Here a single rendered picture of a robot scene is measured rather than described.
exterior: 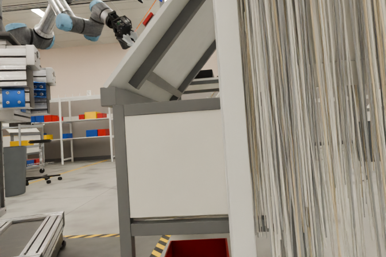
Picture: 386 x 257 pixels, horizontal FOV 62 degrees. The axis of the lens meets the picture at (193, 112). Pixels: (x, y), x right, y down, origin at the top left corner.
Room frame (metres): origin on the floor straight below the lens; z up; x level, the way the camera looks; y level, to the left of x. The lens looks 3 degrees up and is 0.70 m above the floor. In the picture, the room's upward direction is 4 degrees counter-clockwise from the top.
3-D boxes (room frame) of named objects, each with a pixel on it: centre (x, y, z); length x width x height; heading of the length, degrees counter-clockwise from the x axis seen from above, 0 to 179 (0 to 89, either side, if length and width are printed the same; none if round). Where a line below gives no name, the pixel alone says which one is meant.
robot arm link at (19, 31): (1.88, 1.01, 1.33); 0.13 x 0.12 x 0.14; 139
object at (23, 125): (6.28, 3.37, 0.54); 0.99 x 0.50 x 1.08; 178
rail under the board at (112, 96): (1.67, 0.22, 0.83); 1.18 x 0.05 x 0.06; 174
